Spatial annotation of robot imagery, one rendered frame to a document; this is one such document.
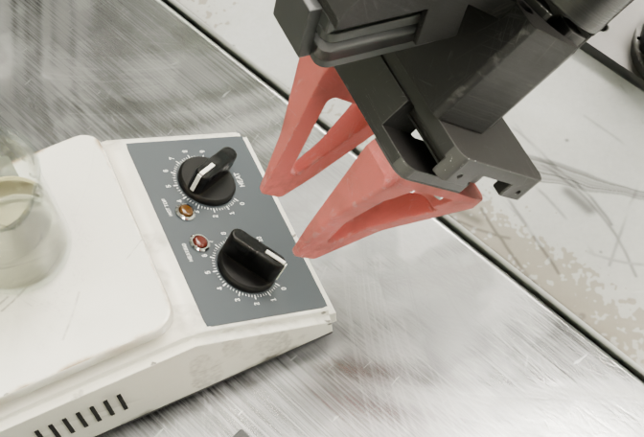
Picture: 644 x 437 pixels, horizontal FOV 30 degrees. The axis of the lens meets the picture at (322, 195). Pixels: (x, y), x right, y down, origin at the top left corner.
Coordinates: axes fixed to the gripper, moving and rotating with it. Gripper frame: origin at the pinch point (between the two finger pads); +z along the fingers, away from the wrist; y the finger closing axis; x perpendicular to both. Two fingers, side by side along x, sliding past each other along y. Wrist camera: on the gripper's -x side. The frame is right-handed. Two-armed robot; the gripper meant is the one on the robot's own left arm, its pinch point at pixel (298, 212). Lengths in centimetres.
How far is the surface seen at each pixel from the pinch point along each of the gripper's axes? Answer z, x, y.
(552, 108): -5.8, 22.3, -6.8
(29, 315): 12.9, -4.5, -3.2
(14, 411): 15.8, -4.6, 0.2
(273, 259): 5.5, 5.1, -2.1
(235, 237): 6.0, 3.7, -3.7
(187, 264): 8.4, 2.3, -3.6
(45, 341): 12.7, -4.3, -1.6
